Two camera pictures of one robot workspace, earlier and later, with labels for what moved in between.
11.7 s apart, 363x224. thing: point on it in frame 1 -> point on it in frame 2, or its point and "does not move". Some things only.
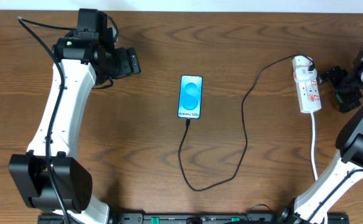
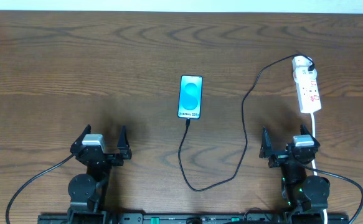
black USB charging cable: (245, 123) does not move
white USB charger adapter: (300, 65) does not move
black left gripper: (131, 61) -> (105, 157)
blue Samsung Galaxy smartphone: (190, 97) does not move
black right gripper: (337, 78) -> (284, 155)
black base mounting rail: (192, 219) does not move
